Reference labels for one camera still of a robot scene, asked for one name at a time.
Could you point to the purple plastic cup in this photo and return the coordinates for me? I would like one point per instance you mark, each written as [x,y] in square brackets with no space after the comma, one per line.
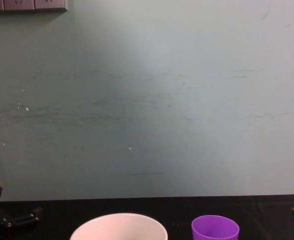
[214,231]

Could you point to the white ceramic bowl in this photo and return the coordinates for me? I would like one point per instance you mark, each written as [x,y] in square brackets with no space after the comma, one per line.
[119,227]

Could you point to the black table cloth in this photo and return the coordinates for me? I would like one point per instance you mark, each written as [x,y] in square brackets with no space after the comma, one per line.
[127,206]

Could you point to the white wall socket panel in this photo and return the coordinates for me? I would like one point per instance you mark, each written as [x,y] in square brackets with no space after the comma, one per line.
[27,5]

